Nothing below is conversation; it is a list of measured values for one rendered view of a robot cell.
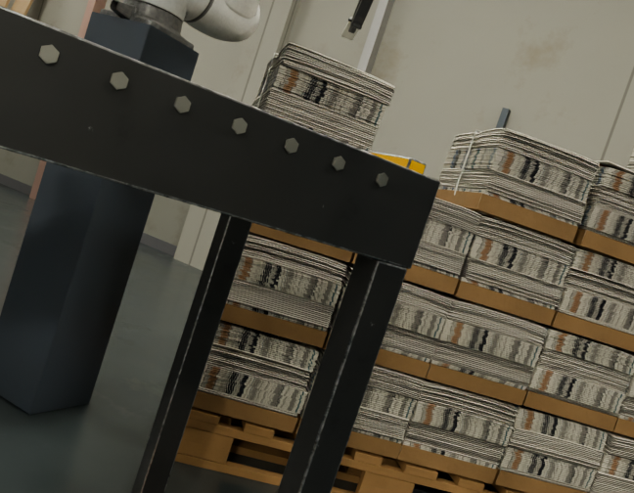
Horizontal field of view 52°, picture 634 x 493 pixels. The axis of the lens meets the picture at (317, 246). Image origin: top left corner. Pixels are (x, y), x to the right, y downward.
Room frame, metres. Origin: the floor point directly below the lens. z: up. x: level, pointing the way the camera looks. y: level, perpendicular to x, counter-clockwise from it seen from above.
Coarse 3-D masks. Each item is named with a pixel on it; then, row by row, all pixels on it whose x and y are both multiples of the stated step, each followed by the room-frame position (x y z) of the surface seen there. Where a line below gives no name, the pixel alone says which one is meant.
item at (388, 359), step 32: (256, 224) 1.58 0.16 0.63; (352, 256) 1.64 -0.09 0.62; (448, 288) 1.68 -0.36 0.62; (480, 288) 1.70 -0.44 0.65; (224, 320) 1.58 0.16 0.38; (256, 320) 1.59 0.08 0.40; (544, 320) 1.74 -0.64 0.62; (576, 320) 1.75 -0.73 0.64; (384, 352) 1.66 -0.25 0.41; (448, 384) 1.70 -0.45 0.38; (480, 384) 1.71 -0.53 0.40; (256, 416) 1.61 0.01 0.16; (288, 416) 1.62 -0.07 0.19; (576, 416) 1.77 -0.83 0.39; (608, 416) 1.79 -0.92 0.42; (384, 448) 1.68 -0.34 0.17; (416, 448) 1.69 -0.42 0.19; (480, 480) 1.73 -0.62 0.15; (512, 480) 1.75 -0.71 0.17
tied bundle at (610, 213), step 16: (608, 176) 1.74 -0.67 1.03; (624, 176) 1.75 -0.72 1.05; (592, 192) 1.77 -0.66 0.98; (608, 192) 1.75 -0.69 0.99; (624, 192) 1.75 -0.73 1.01; (592, 208) 1.75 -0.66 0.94; (608, 208) 1.75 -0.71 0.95; (624, 208) 1.76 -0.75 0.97; (592, 224) 1.74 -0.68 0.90; (608, 224) 1.75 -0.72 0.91; (624, 224) 1.76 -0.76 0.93; (624, 240) 1.77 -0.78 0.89; (608, 256) 1.78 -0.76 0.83
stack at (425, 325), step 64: (256, 256) 1.58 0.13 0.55; (320, 256) 1.61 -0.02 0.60; (448, 256) 1.68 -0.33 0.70; (512, 256) 1.71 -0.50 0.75; (576, 256) 1.75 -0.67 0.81; (320, 320) 1.62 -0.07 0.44; (448, 320) 1.68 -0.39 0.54; (512, 320) 1.72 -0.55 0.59; (256, 384) 1.61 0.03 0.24; (384, 384) 1.67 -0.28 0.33; (512, 384) 1.73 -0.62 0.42; (576, 384) 1.77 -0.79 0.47; (192, 448) 1.58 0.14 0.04; (256, 448) 1.77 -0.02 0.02; (448, 448) 1.71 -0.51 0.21; (512, 448) 1.75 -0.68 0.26; (576, 448) 1.78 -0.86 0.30
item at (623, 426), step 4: (620, 420) 1.80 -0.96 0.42; (624, 420) 1.80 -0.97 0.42; (616, 424) 1.80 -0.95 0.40; (620, 424) 1.80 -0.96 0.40; (624, 424) 1.80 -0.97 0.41; (628, 424) 1.80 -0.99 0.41; (632, 424) 1.81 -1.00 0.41; (616, 428) 1.80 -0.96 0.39; (620, 428) 1.80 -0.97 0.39; (624, 428) 1.80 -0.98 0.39; (628, 428) 1.80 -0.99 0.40; (632, 428) 1.81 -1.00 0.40; (616, 432) 1.80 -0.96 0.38; (620, 432) 1.80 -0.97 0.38; (624, 432) 1.80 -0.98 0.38; (628, 432) 1.81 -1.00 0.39; (632, 432) 1.81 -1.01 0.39; (632, 436) 1.81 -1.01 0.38
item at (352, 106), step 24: (288, 48) 1.56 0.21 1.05; (288, 72) 1.56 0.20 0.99; (312, 72) 1.57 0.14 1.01; (336, 72) 1.59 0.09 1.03; (360, 72) 1.60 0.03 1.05; (264, 96) 1.65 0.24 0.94; (288, 96) 1.57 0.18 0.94; (312, 96) 1.58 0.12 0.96; (336, 96) 1.60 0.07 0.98; (360, 96) 1.61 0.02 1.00; (384, 96) 1.62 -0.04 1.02; (312, 120) 1.59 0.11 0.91; (336, 120) 1.60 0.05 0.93; (360, 120) 1.62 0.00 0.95; (360, 144) 1.62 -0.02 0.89
